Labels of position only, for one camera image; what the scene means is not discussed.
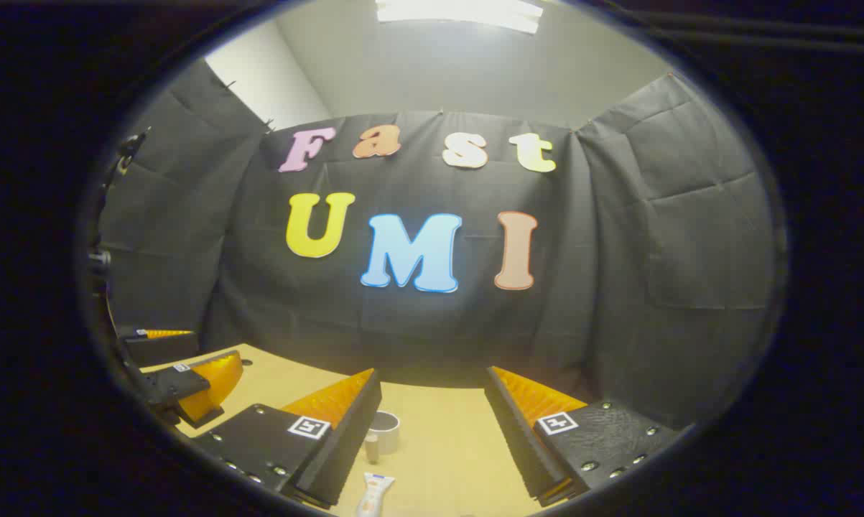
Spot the white cup with wooden handle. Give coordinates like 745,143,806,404
364,411,401,464

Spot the white and blue toothpaste tube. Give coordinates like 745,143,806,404
355,472,396,517

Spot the light wooden desktop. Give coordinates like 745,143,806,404
141,343,590,517

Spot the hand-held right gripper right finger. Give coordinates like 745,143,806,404
484,365,684,508

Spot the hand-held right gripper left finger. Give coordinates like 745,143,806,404
190,368,383,511

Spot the black backdrop cloth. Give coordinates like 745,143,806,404
98,57,777,432

